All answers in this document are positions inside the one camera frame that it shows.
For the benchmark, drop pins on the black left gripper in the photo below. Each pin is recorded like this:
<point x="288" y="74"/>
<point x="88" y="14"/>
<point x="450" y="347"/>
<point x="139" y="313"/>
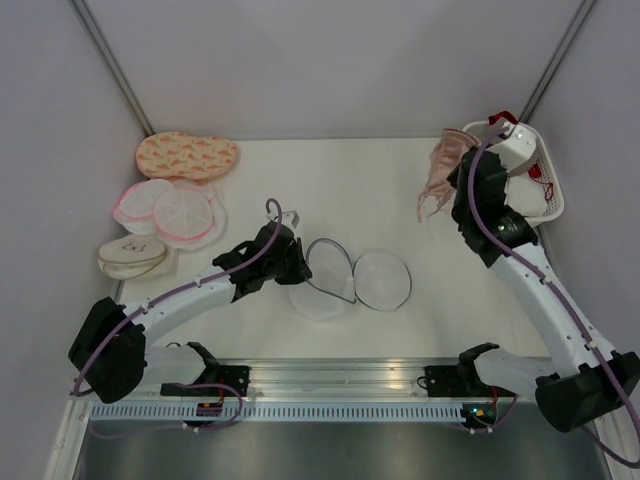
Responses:
<point x="301" y="271"/>

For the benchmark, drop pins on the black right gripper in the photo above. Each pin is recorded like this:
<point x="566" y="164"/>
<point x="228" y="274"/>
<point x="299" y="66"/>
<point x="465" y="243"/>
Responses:
<point x="454" y="179"/>

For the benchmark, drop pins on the pink bra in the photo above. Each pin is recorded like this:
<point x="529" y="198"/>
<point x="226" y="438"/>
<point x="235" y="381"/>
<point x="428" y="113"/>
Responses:
<point x="445" y="157"/>

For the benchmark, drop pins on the blue-trimmed mesh laundry bag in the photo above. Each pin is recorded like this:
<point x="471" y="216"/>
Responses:
<point x="377" y="280"/>

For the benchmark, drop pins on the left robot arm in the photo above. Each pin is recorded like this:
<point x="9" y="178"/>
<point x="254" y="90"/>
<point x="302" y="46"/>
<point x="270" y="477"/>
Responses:
<point x="115" y="351"/>

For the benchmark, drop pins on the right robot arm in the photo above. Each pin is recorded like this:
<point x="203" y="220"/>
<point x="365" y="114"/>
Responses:
<point x="585" y="377"/>

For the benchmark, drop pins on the white bra in basket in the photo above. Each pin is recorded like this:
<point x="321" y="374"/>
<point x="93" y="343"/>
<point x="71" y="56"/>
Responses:
<point x="525" y="196"/>

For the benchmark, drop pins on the red bra in basket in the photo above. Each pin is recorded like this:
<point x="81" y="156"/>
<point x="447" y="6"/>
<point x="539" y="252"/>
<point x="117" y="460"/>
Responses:
<point x="539" y="170"/>

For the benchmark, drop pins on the pink-trimmed mesh laundry bag front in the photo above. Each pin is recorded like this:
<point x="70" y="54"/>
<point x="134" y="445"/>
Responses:
<point x="182" y="215"/>

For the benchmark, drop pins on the pink-trimmed mesh laundry bag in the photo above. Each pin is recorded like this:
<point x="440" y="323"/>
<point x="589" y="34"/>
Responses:
<point x="182" y="215"/>
<point x="134" y="208"/>

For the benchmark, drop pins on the carrot print bra case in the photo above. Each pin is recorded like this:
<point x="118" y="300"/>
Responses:
<point x="174" y="154"/>

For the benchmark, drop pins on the beige bra pouch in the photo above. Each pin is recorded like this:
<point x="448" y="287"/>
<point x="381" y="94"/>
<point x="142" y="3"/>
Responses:
<point x="136" y="257"/>

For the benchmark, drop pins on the pink-trimmed mesh laundry bag back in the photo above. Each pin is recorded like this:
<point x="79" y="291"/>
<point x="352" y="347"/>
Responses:
<point x="134" y="208"/>

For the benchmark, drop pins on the white plastic basket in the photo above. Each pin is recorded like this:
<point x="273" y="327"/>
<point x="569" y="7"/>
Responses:
<point x="484" y="132"/>

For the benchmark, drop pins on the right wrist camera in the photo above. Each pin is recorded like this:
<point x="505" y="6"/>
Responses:
<point x="516" y="147"/>

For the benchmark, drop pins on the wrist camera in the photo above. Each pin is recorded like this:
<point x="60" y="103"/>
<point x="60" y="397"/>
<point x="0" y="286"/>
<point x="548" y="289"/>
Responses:
<point x="289" y="219"/>
<point x="516" y="147"/>

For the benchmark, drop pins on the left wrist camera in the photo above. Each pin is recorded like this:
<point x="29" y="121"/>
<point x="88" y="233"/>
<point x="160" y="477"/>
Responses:
<point x="289" y="219"/>

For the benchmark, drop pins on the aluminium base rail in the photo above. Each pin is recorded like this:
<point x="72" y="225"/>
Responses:
<point x="271" y="380"/>

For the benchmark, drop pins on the white slotted cable duct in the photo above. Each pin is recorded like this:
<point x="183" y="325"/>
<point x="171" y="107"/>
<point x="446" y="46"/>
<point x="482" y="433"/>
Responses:
<point x="281" y="411"/>

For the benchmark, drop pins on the right aluminium frame post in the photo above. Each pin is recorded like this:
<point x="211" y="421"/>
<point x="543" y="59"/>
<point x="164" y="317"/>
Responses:
<point x="561" y="52"/>

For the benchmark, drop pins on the aluminium frame post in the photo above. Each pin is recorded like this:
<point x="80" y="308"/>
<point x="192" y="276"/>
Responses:
<point x="561" y="52"/>
<point x="99" y="41"/>

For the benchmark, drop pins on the left aluminium frame post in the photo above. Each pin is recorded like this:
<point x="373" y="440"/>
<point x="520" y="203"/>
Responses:
<point x="99" y="41"/>

